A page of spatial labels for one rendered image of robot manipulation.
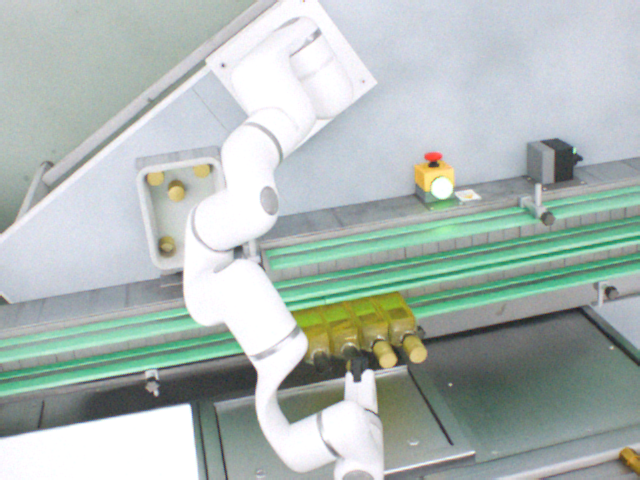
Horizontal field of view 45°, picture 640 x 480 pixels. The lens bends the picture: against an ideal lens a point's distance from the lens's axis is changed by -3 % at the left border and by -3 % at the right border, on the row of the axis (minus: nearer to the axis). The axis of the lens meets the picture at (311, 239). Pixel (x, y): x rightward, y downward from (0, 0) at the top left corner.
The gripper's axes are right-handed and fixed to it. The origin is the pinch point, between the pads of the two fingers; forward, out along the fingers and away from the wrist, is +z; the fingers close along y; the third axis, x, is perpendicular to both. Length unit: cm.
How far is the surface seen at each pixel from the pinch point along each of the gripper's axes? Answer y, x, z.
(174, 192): 27, 36, 29
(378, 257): 7.3, -4.4, 32.8
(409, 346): 1.1, -9.2, 6.6
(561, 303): -14, -46, 44
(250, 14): 53, 25, 96
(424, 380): -12.1, -11.9, 14.3
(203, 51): 45, 39, 92
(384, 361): 0.1, -4.5, 3.7
